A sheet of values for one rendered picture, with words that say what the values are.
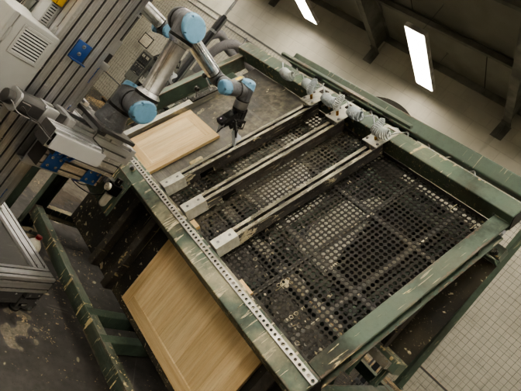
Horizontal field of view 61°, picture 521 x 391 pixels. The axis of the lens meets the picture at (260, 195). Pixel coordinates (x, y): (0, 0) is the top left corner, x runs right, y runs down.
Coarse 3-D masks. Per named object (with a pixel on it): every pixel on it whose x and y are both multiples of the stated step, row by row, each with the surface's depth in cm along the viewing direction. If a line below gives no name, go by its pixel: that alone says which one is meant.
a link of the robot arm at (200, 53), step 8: (176, 8) 195; (168, 16) 196; (168, 24) 199; (192, 48) 212; (200, 48) 213; (200, 56) 216; (208, 56) 218; (200, 64) 220; (208, 64) 220; (216, 64) 225; (208, 72) 224; (216, 72) 225; (216, 80) 226
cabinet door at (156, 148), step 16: (192, 112) 292; (160, 128) 284; (176, 128) 283; (192, 128) 281; (208, 128) 278; (144, 144) 275; (160, 144) 273; (176, 144) 271; (192, 144) 269; (144, 160) 264; (160, 160) 263; (176, 160) 263
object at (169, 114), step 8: (240, 80) 309; (208, 96) 301; (216, 96) 305; (184, 104) 296; (192, 104) 297; (200, 104) 300; (168, 112) 291; (176, 112) 293; (160, 120) 289; (136, 128) 284; (144, 128) 285; (128, 136) 281
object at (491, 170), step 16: (336, 80) 335; (352, 96) 322; (368, 96) 315; (400, 112) 298; (400, 128) 298; (416, 128) 288; (432, 128) 282; (432, 144) 279; (448, 144) 273; (464, 160) 265; (480, 160) 260; (224, 176) 390; (480, 176) 263; (496, 176) 252; (512, 176) 248; (512, 192) 246; (512, 240) 244; (496, 272) 246; (272, 288) 247; (480, 288) 248; (464, 304) 251; (448, 320) 255; (352, 368) 217; (416, 368) 261; (400, 384) 264
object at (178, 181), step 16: (320, 80) 262; (304, 96) 273; (320, 96) 272; (288, 112) 271; (304, 112) 271; (272, 128) 262; (288, 128) 270; (240, 144) 255; (256, 144) 261; (208, 160) 251; (224, 160) 253; (176, 176) 243; (192, 176) 246
